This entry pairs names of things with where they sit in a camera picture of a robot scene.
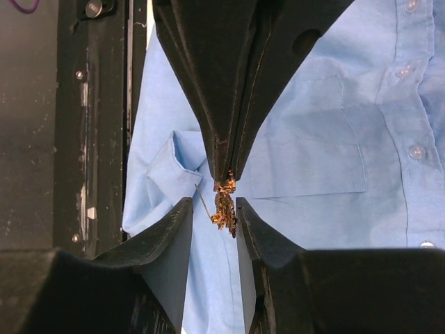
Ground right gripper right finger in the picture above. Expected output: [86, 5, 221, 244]
[236, 198, 444, 333]

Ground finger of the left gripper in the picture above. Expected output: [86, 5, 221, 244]
[152, 1, 257, 181]
[229, 0, 351, 180]

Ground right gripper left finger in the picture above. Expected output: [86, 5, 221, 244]
[1, 198, 193, 333]

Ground blue leaf brooch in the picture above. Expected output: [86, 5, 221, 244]
[195, 170, 237, 239]

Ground blue shirt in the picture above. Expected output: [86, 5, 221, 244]
[122, 1, 444, 333]

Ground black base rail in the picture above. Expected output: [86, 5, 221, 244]
[53, 1, 152, 259]

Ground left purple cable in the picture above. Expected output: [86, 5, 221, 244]
[8, 0, 41, 15]

